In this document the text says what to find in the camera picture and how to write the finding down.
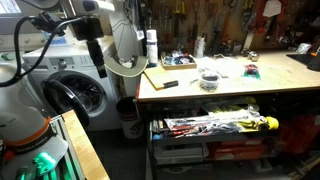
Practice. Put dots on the plastic bag of tools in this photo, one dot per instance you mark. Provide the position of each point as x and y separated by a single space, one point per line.
213 125

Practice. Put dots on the grey plastic drawer unit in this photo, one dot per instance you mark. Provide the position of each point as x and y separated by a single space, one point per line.
180 153

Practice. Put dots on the yellow round tool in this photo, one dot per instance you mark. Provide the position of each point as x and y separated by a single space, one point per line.
271 123

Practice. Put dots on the white paper sheet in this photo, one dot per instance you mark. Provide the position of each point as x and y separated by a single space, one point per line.
271 8

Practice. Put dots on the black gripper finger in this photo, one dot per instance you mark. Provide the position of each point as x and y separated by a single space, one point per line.
100 68

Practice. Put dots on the red fabric bag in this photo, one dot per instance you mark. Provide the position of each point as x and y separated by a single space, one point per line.
300 133

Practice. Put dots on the wooden board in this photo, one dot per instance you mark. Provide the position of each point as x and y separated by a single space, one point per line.
156 78

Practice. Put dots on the white plastic bottle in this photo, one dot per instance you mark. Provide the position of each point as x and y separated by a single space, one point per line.
200 46

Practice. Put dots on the clear plastic bags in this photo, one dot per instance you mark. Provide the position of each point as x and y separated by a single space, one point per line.
223 66

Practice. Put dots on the white paper tag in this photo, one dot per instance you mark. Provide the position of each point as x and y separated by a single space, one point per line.
140 35

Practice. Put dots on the wooden top workbench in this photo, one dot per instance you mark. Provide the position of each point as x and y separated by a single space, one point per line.
233 92

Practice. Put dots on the blue white box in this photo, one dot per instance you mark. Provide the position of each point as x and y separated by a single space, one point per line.
56 39

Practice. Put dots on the green plastic clamp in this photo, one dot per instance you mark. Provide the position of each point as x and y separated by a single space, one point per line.
43 161

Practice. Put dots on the white spray can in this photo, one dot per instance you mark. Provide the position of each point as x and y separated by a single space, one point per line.
151 46

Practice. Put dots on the wooden tray with parts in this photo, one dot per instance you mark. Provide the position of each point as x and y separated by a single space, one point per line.
178 66

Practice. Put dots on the pegboard with hanging tools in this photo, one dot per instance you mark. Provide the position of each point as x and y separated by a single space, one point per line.
230 20

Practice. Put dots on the red cardboard box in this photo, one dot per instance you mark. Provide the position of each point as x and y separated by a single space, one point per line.
238 151

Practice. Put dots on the shiny metal knob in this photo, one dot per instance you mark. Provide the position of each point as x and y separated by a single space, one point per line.
254 56

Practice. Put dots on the clear plastic cup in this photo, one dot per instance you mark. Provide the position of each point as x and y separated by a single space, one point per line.
210 81

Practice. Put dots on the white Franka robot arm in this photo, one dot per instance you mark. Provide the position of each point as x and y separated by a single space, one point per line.
16 100

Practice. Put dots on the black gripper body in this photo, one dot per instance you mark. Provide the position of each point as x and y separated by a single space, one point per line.
88 28

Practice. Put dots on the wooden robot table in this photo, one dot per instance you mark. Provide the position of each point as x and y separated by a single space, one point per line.
83 146

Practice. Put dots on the red green small tool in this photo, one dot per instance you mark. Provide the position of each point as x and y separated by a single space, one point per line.
251 71

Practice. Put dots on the black utility knife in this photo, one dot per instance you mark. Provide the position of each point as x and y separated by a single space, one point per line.
170 84

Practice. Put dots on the white washing machine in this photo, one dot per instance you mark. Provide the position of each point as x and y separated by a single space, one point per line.
40 71

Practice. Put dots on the open tool drawer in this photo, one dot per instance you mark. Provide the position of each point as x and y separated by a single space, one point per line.
200 138

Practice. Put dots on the white round object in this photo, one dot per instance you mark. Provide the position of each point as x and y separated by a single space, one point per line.
304 48

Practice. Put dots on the black flat tray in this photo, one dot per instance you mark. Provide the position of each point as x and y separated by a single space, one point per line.
305 60

